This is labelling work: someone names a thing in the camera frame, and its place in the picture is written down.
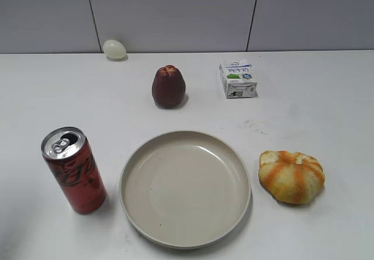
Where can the orange striped bread bun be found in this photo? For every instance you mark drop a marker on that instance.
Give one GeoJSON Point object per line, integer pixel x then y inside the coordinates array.
{"type": "Point", "coordinates": [291, 177]}

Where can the dark red wax apple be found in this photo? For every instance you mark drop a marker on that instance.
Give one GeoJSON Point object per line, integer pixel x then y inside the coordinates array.
{"type": "Point", "coordinates": [168, 88]}

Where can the small white milk carton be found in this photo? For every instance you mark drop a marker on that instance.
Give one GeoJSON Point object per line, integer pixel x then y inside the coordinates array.
{"type": "Point", "coordinates": [237, 79]}

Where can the red cola can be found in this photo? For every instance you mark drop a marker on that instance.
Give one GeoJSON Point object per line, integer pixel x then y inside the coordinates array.
{"type": "Point", "coordinates": [68, 154]}

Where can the beige round plate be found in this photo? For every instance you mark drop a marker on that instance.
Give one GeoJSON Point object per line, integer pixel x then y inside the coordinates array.
{"type": "Point", "coordinates": [185, 189]}

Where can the pale white egg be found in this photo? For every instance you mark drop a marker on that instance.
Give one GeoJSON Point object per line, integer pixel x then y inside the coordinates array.
{"type": "Point", "coordinates": [114, 49]}

